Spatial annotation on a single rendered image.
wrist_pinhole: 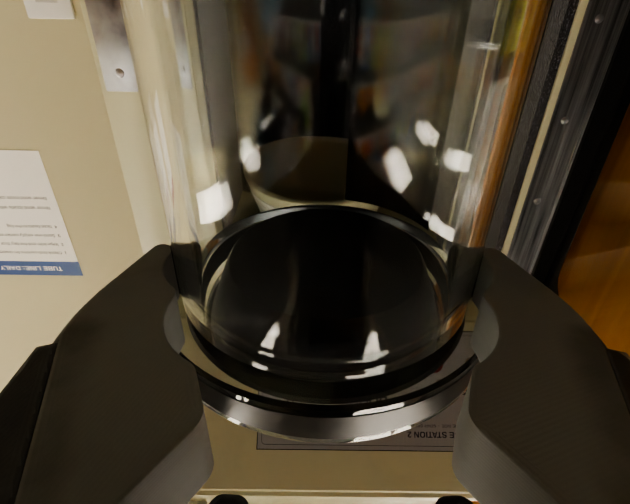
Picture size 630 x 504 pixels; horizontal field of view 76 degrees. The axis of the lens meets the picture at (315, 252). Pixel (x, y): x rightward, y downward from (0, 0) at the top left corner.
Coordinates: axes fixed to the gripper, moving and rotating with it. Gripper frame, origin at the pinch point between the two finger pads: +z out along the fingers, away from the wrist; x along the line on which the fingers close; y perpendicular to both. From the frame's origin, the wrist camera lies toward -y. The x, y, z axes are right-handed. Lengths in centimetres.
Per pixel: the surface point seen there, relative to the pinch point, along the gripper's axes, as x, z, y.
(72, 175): -45, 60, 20
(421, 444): 8.2, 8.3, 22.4
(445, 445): 10.1, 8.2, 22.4
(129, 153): -13.3, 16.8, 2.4
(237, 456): -6.0, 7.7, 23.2
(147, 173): -12.3, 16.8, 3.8
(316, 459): 0.1, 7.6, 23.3
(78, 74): -39, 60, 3
